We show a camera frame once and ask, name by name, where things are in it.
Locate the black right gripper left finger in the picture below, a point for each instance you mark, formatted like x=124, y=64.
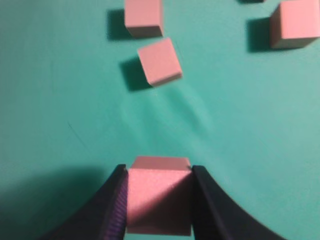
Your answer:
x=103, y=217

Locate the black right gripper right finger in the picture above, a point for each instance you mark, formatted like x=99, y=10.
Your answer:
x=215, y=216

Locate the pink cube column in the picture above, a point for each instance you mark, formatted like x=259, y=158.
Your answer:
x=159, y=196
x=144, y=18
x=160, y=62
x=294, y=24

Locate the green cloth backdrop and cover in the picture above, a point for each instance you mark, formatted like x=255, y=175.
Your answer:
x=74, y=103

